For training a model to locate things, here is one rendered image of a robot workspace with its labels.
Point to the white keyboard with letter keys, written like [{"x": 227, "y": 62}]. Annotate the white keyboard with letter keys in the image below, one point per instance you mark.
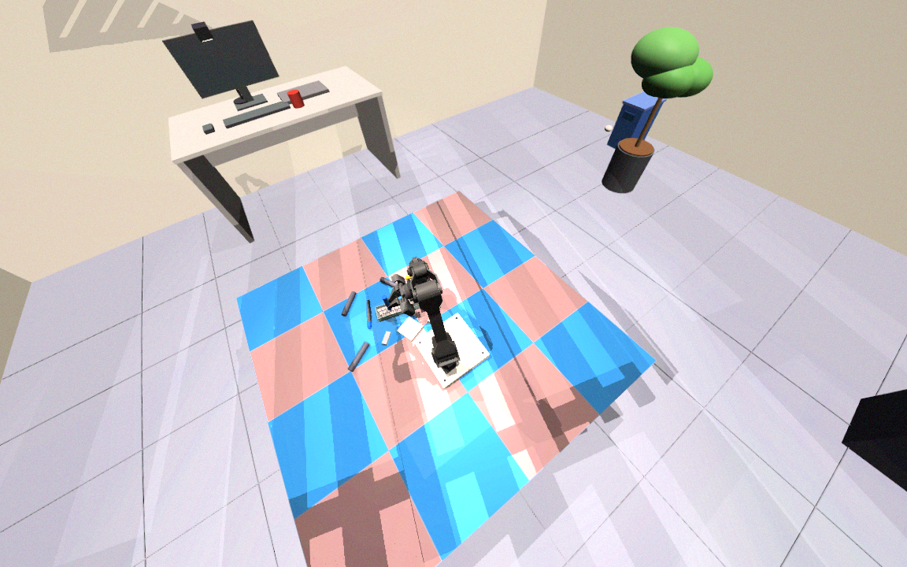
[{"x": 383, "y": 313}]

